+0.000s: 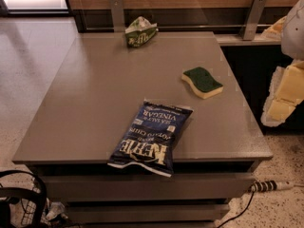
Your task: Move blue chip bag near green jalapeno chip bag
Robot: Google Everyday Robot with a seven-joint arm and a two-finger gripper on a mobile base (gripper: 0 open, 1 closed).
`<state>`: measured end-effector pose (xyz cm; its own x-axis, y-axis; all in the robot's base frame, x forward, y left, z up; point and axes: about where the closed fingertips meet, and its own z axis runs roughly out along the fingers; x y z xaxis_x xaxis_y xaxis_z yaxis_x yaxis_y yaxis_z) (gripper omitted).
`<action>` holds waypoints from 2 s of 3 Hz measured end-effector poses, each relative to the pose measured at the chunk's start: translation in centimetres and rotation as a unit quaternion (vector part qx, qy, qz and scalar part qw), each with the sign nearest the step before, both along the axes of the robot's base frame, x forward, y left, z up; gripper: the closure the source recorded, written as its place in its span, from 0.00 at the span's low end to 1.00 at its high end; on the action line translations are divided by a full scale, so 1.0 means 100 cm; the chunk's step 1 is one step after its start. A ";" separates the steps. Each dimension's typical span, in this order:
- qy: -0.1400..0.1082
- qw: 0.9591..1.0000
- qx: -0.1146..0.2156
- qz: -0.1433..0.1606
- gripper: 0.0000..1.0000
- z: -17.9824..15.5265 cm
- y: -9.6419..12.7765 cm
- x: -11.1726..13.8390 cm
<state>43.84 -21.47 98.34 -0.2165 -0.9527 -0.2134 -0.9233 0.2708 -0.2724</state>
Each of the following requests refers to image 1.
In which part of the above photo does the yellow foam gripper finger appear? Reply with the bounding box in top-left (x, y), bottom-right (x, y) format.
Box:
top-left (260, 60), bottom-right (304, 127)
top-left (261, 16), bottom-right (286, 41)

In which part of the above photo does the blue kettle chip bag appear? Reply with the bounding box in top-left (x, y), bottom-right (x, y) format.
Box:
top-left (107, 101), bottom-right (193, 178)

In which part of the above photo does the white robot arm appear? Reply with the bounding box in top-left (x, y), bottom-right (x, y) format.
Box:
top-left (260, 0), bottom-right (304, 127)

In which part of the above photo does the green jalapeno chip bag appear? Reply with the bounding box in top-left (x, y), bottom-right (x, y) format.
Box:
top-left (124, 16), bottom-right (158, 48)

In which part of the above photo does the green and yellow sponge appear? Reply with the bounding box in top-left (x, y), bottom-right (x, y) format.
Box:
top-left (181, 66), bottom-right (223, 99)

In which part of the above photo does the striped power strip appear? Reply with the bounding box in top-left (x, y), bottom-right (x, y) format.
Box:
top-left (248, 180), bottom-right (295, 193)

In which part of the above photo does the grey drawer cabinet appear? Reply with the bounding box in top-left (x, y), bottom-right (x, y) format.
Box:
top-left (13, 32), bottom-right (272, 228)

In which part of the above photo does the right metal bracket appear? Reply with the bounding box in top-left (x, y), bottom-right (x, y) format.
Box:
top-left (240, 0), bottom-right (267, 41)

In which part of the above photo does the metal bracket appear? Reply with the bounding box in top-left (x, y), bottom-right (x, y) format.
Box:
top-left (240, 0), bottom-right (267, 41)
top-left (109, 0), bottom-right (124, 32)

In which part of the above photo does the black power cable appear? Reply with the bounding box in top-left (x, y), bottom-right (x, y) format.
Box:
top-left (216, 191), bottom-right (256, 228)

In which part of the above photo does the left metal bracket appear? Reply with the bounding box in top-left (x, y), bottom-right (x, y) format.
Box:
top-left (109, 0), bottom-right (124, 32)

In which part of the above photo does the black wire basket chair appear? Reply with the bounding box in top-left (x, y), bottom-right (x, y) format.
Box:
top-left (0, 169), bottom-right (48, 228)

